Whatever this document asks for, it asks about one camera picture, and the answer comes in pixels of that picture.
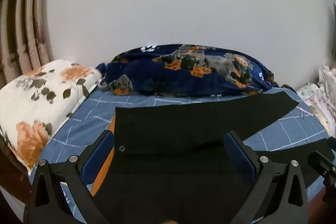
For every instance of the beige pleated curtain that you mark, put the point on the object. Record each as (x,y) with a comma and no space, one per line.
(23,29)

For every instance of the white dotted cloth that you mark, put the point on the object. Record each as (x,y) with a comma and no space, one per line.
(319,98)

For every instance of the blue checked bedsheet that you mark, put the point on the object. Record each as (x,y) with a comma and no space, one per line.
(86,124)

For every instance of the white floral pillow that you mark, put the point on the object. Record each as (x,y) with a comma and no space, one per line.
(34,103)

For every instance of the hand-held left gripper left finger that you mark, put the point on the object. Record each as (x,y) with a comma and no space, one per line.
(98,158)

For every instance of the black pants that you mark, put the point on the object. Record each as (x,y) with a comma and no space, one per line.
(173,129)

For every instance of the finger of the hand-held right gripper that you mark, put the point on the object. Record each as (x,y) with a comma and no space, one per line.
(321,162)

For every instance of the brown wooden bed frame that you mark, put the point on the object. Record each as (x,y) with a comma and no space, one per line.
(11,176)

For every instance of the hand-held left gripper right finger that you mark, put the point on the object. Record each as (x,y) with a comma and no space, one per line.
(240,157)

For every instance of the navy dog print blanket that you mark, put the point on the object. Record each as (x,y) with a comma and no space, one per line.
(157,71)

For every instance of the orange cloth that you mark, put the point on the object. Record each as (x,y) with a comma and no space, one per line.
(103,174)

